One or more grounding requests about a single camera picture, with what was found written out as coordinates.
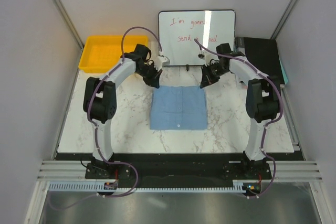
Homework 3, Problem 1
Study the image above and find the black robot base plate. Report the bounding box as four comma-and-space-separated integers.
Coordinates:
55, 152, 274, 183

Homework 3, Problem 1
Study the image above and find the blue long sleeve shirt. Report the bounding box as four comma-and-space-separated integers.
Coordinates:
150, 86, 207, 131

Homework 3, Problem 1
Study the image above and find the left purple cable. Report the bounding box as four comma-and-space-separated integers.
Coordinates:
48, 26, 163, 211

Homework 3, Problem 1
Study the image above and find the small whiteboard with red writing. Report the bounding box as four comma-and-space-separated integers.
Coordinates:
158, 9, 236, 66

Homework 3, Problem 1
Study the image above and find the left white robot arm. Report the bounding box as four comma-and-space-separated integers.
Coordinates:
83, 44, 170, 178

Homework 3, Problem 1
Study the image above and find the yellow plastic tray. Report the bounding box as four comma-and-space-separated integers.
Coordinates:
78, 35, 149, 73

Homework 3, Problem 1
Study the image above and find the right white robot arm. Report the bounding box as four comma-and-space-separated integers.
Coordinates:
194, 39, 284, 179

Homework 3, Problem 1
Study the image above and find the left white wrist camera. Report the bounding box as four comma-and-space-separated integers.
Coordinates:
154, 56, 170, 71

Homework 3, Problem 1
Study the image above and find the purple cable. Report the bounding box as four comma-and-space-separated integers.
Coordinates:
193, 38, 284, 200
48, 26, 163, 211

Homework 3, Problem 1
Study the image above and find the black binder folder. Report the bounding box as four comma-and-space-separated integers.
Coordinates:
235, 37, 288, 86

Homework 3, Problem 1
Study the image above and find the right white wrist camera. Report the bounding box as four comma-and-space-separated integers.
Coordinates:
197, 50, 212, 65

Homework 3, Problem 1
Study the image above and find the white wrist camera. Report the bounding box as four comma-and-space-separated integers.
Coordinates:
154, 56, 170, 71
197, 50, 212, 65

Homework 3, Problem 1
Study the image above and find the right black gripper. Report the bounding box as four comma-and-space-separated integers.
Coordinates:
200, 62, 227, 89

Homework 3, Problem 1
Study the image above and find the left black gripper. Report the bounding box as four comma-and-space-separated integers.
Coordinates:
136, 63, 162, 89

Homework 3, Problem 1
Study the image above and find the white slotted cable duct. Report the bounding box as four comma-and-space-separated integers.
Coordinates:
49, 181, 260, 193

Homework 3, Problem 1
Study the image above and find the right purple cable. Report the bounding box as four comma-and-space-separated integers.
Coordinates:
193, 38, 284, 200

